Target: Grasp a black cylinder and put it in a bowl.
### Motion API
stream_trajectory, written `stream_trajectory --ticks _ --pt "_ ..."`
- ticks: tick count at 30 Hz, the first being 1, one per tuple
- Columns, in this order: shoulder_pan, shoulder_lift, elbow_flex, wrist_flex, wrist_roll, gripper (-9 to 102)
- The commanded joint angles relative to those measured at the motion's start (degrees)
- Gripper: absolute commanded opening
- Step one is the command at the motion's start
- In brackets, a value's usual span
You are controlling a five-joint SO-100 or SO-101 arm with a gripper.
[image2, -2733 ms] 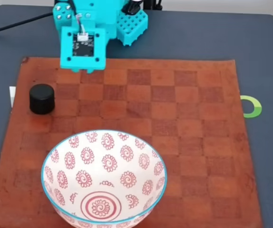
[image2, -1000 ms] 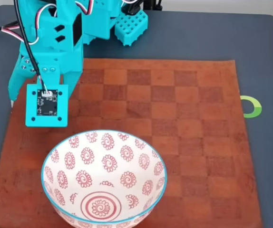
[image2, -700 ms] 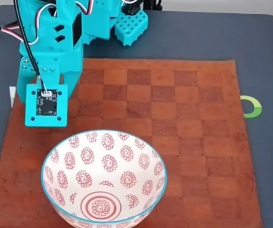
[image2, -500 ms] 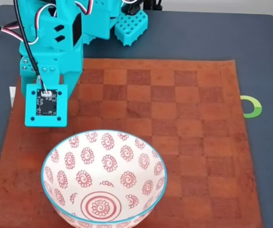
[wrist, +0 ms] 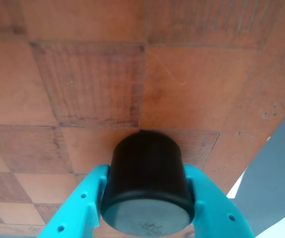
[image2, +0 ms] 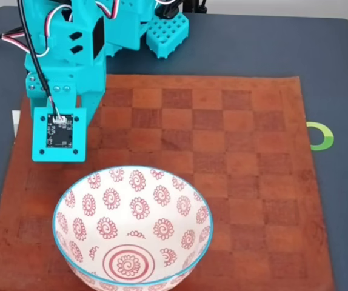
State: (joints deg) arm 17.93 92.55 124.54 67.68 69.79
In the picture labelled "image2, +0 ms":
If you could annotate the white bowl with red flowers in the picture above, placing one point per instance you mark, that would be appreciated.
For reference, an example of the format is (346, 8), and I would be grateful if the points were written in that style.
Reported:
(131, 224)

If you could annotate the white paper piece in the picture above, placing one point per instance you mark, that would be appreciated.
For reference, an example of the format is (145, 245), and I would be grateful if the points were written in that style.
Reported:
(15, 121)

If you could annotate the brown checkered board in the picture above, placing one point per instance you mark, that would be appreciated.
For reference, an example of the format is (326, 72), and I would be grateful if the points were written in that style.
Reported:
(237, 182)

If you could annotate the teal camera box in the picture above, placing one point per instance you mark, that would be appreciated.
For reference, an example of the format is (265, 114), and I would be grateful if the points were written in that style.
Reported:
(80, 151)

